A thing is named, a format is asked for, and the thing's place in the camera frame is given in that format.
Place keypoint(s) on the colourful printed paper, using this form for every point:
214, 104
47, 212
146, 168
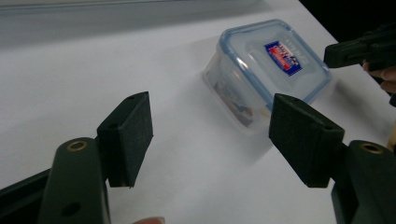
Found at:
238, 107

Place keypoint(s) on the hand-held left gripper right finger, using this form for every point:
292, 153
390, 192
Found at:
305, 143

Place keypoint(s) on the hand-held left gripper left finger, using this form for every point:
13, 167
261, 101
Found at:
129, 143

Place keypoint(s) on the clear lid with blue seal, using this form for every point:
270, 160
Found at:
258, 71

